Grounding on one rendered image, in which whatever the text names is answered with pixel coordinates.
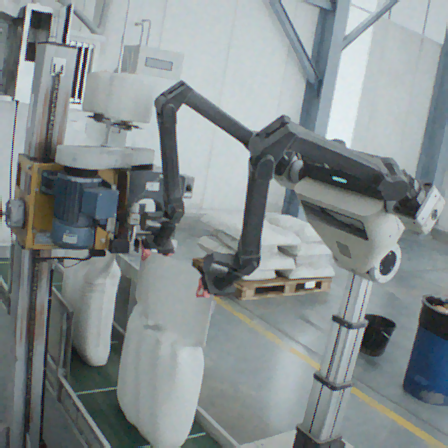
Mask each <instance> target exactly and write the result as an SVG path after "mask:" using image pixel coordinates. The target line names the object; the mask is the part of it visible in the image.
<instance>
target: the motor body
mask: <svg viewBox="0 0 448 448"><path fill-rule="evenodd" d="M101 181H102V178H101V177H100V175H98V174H97V175H96V176H95V177H87V176H78V175H72V174H68V173H65V172H64V171H59V172H58V177H57V183H56V194H55V203H54V213H53V215H54V216H55V217H56V218H54V219H53V223H52V240H53V242H54V244H55V245H57V246H59V247H62V248H65V249H72V250H78V251H82V249H84V250H87V248H89V247H91V246H92V244H93V241H94V233H95V223H94V222H93V217H90V216H87V215H85V214H82V213H81V207H82V199H83V190H84V188H88V187H101V183H100V182H101Z"/></svg>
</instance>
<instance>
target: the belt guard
mask: <svg viewBox="0 0 448 448"><path fill-rule="evenodd" d="M104 148H108V147H102V146H94V145H78V146H72V145H59V146H57V148H56V154H55V163H57V164H60V165H63V164H64V166H66V165H68V166H73V167H79V168H87V169H110V168H119V167H129V166H137V165H139V164H148V163H154V158H155V149H152V148H146V147H140V148H138V146H136V147H128V148H125V147H115V146H114V148H118V149H122V150H109V149H104ZM132 149H135V150H132Z"/></svg>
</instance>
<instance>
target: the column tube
mask: <svg viewBox="0 0 448 448"><path fill-rule="evenodd" d="M77 53H78V50H77V49H75V48H70V47H66V46H65V47H61V46H57V45H53V44H49V43H47V44H38V45H37V50H36V58H35V61H34V71H33V81H32V82H31V93H30V104H29V109H28V114H27V125H26V137H25V144H24V148H23V157H24V158H25V159H27V160H28V161H30V162H33V163H42V164H43V161H44V158H45V150H46V141H47V131H48V122H49V117H50V113H51V103H52V102H51V100H52V94H53V93H52V90H53V88H54V85H55V84H54V80H55V76H56V75H50V68H51V66H52V58H53V57H55V58H64V59H66V64H65V74H64V77H62V76H61V83H60V84H59V92H58V102H57V111H56V113H55V120H54V130H53V139H52V148H51V149H52V151H51V152H50V156H49V158H50V162H49V164H54V165H60V164H57V163H55V154H56V148H57V146H59V145H64V144H65V135H66V126H67V117H68V108H70V99H71V89H72V80H73V79H74V71H75V62H76V54H77ZM32 94H34V102H33V105H32V112H31V123H30V127H29V126H28V120H29V110H30V107H31V99H32ZM31 178H32V175H31V174H30V173H28V172H27V171H26V170H24V169H23V168H22V170H21V182H20V189H21V190H22V191H24V192H25V193H26V195H29V193H30V182H31ZM34 253H35V249H30V250H26V249H25V247H24V246H23V245H22V243H21V242H20V241H19V240H18V239H17V236H16V237H15V249H14V259H13V270H12V272H13V282H12V293H11V304H10V306H11V315H10V326H9V332H10V336H9V347H8V353H9V358H8V368H7V371H8V384H7V389H8V391H7V402H6V405H7V410H6V425H9V427H10V430H9V439H10V441H9V448H23V432H24V431H25V424H24V420H25V412H26V409H25V401H26V386H27V385H26V382H27V374H26V372H27V364H28V344H29V336H30V335H29V334H30V333H29V324H30V315H31V293H32V284H33V275H34V266H33V263H34ZM45 261H47V263H45V262H39V267H38V268H39V271H38V276H39V281H38V290H37V299H36V300H37V301H36V306H35V307H36V320H35V328H34V336H31V337H34V338H35V340H34V349H33V357H32V359H33V369H32V377H31V379H32V385H31V404H30V412H29V413H30V414H31V415H30V423H29V429H30V431H29V432H30V446H31V448H39V441H40V438H39V433H40V424H41V423H40V415H41V405H40V404H41V397H42V389H43V388H42V381H43V371H44V369H43V362H44V353H45V347H44V344H45V335H46V326H47V322H46V316H47V307H48V298H49V279H50V270H51V260H45Z"/></svg>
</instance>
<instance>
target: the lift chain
mask: <svg viewBox="0 0 448 448"><path fill-rule="evenodd" d="M55 74H56V76H55V80H54V84H55V85H54V88H53V90H52V93H53V94H52V100H51V102H52V103H51V113H50V117H49V122H48V131H47V141H46V150H45V158H44V161H43V164H49V162H50V158H49V156H50V152H51V151H52V149H51V148H52V139H53V130H54V120H55V113H56V111H57V102H58V92H59V84H60V83H61V72H56V73H55ZM57 75H59V77H57ZM56 80H59V82H58V81H56ZM56 84H57V86H56ZM54 89H57V91H56V90H54ZM54 94H56V95H54ZM53 98H56V100H55V99H53ZM54 102H55V104H53V103H54ZM53 107H55V108H53ZM53 111H54V113H53ZM52 116H53V118H51V117H52ZM51 121H52V123H51ZM50 125H52V127H50ZM50 130H51V131H50ZM49 134H51V136H50V135H49ZM49 138H50V140H49ZM48 143H51V144H48ZM48 147H50V148H48ZM47 151H49V153H47ZM46 157H48V158H46ZM45 161H48V162H45ZM37 250H38V251H37ZM40 250H41V249H35V253H34V263H33V266H34V275H33V284H32V293H31V315H30V324H29V333H30V334H29V335H30V336H29V344H28V364H27V372H26V374H27V382H26V385H27V386H26V401H25V409H26V412H25V420H24V424H25V431H24V438H23V439H24V447H23V448H25V446H26V443H27V442H26V441H25V440H26V433H29V431H30V429H29V423H30V415H31V414H30V413H29V412H30V404H31V385H32V379H31V377H32V369H33V359H32V357H33V349H34V340H35V338H34V337H31V336H34V328H35V320H36V307H35V306H36V301H37V300H36V299H37V290H38V281H39V276H38V271H39V268H38V267H39V262H40V260H39V262H38V260H35V258H39V257H40ZM36 254H38V255H36ZM35 262H36V263H37V264H35ZM35 267H37V268H35ZM35 270H37V271H36V272H35ZM36 274H37V275H36ZM35 278H37V279H35ZM35 282H36V283H35ZM34 286H36V287H34ZM34 290H35V291H34ZM33 294H35V295H33ZM33 297H35V298H33ZM33 301H34V302H35V303H33ZM32 306H34V307H32ZM32 310H34V311H32ZM33 313H34V314H33ZM32 317H34V318H32ZM32 321H33V322H32ZM31 325H33V326H31ZM31 328H33V329H31ZM31 332H32V333H31ZM31 339H33V340H31ZM31 343H32V344H31ZM30 347H31V348H30ZM30 350H31V351H30ZM29 354H31V355H29ZM30 361H31V362H30ZM29 364H30V365H29ZM29 367H31V368H29ZM29 371H30V372H29ZM28 374H30V375H28ZM29 378H30V379H29ZM29 381H30V382H29ZM28 385H30V386H28ZM28 388H29V389H28ZM28 392H29V393H28ZM28 398H29V399H28ZM27 401H29V402H27ZM27 408H28V409H27ZM27 417H28V418H27ZM26 421H27V422H26ZM26 424H27V425H26ZM26 430H27V431H26Z"/></svg>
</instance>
